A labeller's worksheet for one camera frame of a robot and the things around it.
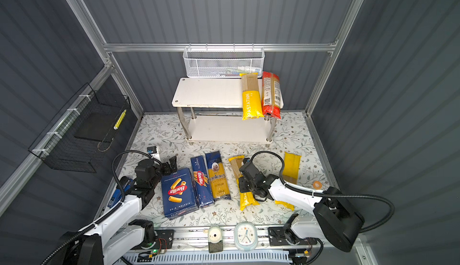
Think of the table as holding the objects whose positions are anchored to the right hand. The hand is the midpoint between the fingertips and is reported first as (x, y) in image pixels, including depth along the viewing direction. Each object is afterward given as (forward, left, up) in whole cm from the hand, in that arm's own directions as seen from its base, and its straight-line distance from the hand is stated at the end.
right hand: (243, 183), depth 86 cm
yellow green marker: (+15, +55, +27) cm, 63 cm away
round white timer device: (-25, +11, +4) cm, 28 cm away
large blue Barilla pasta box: (-7, +29, +4) cm, 30 cm away
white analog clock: (-22, -1, 0) cm, 22 cm away
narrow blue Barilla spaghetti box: (0, +20, +1) cm, 20 cm away
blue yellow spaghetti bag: (+3, +12, -1) cm, 12 cm away
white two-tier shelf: (+54, +21, -4) cm, 58 cm away
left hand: (+9, +37, +9) cm, 39 cm away
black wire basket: (+8, +68, +28) cm, 74 cm away
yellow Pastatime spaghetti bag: (-9, -1, +3) cm, 9 cm away
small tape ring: (+1, -37, -4) cm, 38 cm away
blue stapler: (-6, +59, +2) cm, 59 cm away
